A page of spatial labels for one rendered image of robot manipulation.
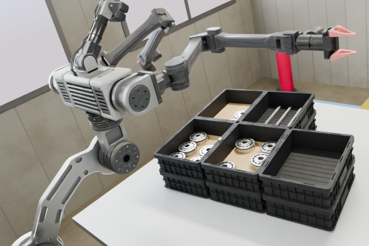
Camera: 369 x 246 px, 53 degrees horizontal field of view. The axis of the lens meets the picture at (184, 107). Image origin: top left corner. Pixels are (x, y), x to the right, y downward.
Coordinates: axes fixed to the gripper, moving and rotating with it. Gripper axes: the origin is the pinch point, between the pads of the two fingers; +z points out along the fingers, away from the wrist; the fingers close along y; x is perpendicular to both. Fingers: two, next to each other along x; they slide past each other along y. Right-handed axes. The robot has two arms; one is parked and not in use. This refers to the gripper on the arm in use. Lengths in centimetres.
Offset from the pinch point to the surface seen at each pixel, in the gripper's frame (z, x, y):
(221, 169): -52, 23, 53
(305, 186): -14, 16, 53
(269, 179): -29, 19, 53
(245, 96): -93, -50, 56
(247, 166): -51, 6, 62
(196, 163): -66, 25, 53
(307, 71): -165, -253, 128
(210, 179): -61, 23, 61
